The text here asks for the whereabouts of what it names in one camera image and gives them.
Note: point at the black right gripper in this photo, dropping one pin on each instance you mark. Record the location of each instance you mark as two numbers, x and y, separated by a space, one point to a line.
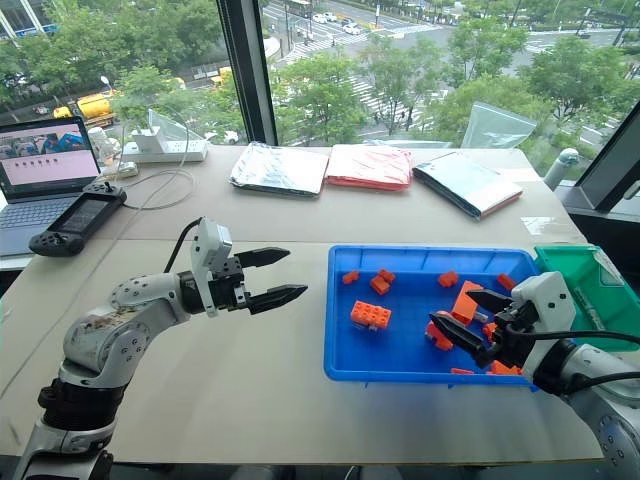
517 332

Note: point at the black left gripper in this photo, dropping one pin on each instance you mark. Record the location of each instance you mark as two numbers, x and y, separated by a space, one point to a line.
227 292

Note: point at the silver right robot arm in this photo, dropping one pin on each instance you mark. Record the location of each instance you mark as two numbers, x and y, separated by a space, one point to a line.
607 395

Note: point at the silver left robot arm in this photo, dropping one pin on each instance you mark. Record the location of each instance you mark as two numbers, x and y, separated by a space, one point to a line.
105 330

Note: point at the green plastic tray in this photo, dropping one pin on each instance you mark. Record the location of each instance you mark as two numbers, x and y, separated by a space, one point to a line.
595 280

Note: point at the large smooth orange block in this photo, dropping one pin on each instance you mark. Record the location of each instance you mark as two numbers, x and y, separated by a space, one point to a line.
465 305

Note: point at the small orange building block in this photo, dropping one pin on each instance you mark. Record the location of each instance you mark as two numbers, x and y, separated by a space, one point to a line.
506 281
505 369
350 277
380 286
387 275
448 279
491 331

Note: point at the red-orange piece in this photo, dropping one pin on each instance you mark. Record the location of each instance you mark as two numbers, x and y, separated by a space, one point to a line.
461 371

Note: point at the blue plastic tray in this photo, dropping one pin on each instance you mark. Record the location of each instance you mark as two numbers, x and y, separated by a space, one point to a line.
400 345

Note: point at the six-stud orange building block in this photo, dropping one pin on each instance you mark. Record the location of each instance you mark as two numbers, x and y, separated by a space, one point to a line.
370 313

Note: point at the silver plastic bag pack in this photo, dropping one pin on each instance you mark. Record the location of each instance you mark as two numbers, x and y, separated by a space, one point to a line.
280 170

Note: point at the clear bag with dark sheets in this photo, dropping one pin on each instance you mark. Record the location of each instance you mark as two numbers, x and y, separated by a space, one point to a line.
465 185

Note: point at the red plastic bag pack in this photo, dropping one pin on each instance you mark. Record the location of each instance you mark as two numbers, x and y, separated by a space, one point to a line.
370 167

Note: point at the white power strip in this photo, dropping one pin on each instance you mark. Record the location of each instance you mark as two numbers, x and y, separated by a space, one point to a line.
170 150

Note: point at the white power adapter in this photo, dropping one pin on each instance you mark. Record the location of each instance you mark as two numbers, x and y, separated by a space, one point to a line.
149 139

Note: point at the clear zip bag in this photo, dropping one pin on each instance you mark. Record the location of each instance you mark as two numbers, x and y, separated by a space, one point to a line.
500 127

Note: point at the black handheld controller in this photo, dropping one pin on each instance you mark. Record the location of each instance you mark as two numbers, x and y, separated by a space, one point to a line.
75 220

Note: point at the black window pillar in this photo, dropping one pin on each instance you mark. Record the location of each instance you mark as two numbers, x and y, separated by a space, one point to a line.
250 70

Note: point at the grey laptop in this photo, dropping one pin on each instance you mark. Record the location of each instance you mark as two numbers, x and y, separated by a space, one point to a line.
40 170

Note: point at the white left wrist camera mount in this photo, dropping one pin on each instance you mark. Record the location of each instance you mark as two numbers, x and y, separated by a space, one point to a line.
207 245

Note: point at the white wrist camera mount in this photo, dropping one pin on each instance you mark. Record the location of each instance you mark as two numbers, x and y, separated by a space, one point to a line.
207 245
550 300

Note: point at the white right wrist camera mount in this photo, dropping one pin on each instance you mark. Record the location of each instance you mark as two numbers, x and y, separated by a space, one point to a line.
550 300

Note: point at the black slanted window frame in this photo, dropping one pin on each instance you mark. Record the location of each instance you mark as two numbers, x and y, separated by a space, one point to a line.
612 170

